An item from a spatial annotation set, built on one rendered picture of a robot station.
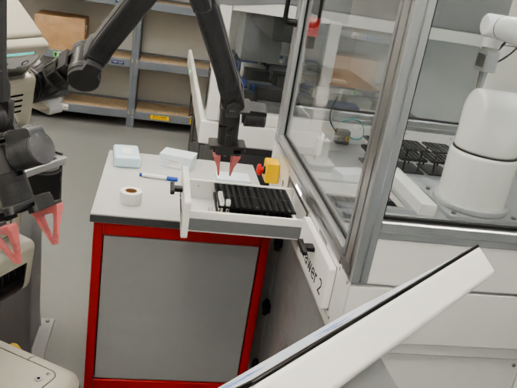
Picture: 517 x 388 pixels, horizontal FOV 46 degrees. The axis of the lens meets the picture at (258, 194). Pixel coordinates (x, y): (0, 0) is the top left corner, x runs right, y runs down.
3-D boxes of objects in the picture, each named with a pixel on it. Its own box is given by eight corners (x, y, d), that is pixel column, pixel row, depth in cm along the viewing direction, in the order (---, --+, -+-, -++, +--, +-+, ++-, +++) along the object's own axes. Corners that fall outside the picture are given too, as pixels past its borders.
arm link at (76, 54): (55, 56, 150) (51, 72, 147) (82, 38, 145) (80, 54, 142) (83, 77, 157) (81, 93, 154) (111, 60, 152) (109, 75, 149)
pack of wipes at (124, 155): (140, 168, 226) (141, 157, 224) (114, 167, 223) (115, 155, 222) (137, 155, 239) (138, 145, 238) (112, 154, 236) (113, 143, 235)
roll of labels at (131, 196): (115, 203, 193) (116, 191, 192) (125, 195, 200) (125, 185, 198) (135, 208, 192) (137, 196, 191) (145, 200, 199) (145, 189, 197)
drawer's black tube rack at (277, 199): (215, 226, 170) (218, 205, 168) (211, 202, 186) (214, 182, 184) (292, 232, 174) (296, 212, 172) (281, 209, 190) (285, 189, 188)
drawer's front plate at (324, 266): (320, 309, 141) (329, 268, 137) (296, 252, 167) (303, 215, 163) (327, 310, 141) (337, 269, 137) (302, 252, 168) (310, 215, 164)
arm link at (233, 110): (227, 78, 161) (228, 102, 157) (269, 81, 163) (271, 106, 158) (221, 108, 171) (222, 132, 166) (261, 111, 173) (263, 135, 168)
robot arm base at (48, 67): (51, 65, 158) (18, 70, 147) (72, 51, 154) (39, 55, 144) (66, 95, 159) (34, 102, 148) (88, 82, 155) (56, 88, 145)
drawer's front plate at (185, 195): (180, 239, 164) (185, 201, 160) (178, 197, 191) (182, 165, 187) (186, 239, 164) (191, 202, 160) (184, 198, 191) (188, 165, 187)
